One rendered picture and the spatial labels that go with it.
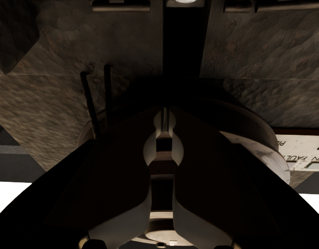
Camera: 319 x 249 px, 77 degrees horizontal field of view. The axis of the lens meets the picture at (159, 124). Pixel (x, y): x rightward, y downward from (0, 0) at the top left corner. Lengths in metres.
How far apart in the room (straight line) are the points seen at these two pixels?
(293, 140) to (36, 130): 0.69
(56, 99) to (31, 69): 0.13
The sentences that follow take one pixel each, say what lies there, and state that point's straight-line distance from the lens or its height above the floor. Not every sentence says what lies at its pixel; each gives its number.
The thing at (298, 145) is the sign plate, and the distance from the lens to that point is 0.64.
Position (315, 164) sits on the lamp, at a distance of 0.75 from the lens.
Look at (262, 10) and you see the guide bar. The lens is 0.30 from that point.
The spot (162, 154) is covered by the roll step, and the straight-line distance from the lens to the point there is 0.31.
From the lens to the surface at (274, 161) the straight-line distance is 0.39.
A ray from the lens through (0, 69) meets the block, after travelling 0.28.
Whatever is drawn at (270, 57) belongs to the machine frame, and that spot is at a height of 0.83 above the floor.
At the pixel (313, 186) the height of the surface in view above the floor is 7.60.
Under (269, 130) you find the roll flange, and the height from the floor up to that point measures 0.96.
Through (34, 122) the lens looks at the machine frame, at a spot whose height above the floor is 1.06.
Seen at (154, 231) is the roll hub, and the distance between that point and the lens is 0.42.
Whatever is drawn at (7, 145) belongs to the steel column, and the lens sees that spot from 6.62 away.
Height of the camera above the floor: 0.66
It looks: 50 degrees up
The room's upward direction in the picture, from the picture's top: 179 degrees clockwise
